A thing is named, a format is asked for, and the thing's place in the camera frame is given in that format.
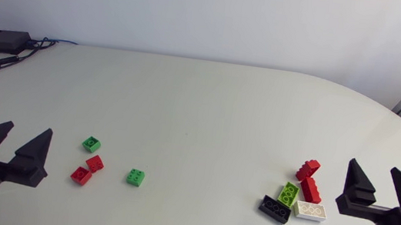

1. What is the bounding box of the large white toy brick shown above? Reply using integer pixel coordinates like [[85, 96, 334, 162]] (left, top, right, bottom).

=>
[[292, 200, 329, 224]]

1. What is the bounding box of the large red toy brick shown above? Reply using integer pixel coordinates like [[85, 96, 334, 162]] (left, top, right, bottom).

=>
[[297, 176, 325, 206], [294, 156, 322, 185]]

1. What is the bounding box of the blue cable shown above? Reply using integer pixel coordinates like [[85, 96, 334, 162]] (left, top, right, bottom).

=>
[[43, 36, 79, 47]]

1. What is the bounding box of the large lime green toy brick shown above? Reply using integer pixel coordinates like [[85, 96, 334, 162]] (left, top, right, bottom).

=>
[[276, 180, 302, 210]]

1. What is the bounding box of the black cable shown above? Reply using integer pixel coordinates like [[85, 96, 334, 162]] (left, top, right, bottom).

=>
[[0, 32, 58, 102]]

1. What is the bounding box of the small red toy brick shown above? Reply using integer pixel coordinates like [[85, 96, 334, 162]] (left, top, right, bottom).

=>
[[69, 165, 94, 187], [84, 153, 106, 175]]

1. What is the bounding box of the small green toy brick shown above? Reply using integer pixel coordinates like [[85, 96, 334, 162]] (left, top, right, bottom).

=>
[[125, 167, 147, 188], [81, 134, 102, 154]]

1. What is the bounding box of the large black toy brick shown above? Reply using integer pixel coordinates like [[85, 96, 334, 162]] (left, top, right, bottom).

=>
[[256, 193, 294, 225]]

